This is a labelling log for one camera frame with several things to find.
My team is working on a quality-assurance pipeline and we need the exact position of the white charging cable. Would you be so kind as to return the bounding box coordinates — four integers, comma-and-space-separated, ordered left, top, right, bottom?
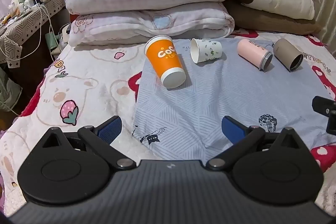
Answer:
0, 0, 56, 62

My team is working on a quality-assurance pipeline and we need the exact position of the orange paper cup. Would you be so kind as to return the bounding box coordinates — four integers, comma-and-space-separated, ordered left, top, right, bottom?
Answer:
144, 35, 187, 89

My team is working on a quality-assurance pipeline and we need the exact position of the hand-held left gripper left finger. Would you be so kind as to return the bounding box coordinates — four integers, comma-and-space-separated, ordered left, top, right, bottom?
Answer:
39, 116, 136, 170

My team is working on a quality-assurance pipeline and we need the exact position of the white patterned paper cup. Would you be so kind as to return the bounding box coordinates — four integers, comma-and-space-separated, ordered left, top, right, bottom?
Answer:
190, 38, 223, 64

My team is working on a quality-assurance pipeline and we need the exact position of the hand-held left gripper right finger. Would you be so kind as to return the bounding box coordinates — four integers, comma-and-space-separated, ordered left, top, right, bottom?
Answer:
206, 116, 301, 171

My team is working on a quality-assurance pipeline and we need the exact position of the brown folded blanket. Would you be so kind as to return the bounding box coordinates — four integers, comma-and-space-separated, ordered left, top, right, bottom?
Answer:
225, 0, 324, 36

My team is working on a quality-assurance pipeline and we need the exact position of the taupe insulated cup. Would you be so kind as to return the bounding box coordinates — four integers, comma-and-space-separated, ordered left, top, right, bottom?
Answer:
274, 38, 304, 72

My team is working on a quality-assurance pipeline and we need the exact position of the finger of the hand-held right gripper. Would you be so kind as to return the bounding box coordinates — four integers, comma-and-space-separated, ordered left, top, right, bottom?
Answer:
312, 95, 336, 135

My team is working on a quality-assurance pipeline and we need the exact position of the pink floral folded quilt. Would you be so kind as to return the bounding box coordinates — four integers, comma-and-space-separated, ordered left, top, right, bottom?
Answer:
68, 2, 235, 46

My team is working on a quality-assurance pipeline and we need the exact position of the green quilted cloth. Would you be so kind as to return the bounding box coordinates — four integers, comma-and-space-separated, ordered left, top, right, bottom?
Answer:
0, 67, 23, 112

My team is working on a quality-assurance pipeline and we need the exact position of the blue-grey striped cloth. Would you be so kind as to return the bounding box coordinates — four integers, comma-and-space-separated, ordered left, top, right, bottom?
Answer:
133, 37, 336, 161

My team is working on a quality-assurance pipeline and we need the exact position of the pink insulated cup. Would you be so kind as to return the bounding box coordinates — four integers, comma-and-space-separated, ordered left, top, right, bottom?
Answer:
237, 39, 273, 71

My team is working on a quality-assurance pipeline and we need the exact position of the beige curtain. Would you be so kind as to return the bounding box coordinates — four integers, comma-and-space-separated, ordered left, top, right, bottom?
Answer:
314, 0, 336, 46

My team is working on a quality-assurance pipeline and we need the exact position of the pale green object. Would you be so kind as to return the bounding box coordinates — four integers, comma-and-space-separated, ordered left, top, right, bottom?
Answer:
45, 32, 63, 57

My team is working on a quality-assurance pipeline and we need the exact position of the bedside table with patterned cover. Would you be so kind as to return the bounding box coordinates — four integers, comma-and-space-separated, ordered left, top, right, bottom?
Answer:
0, 0, 66, 69

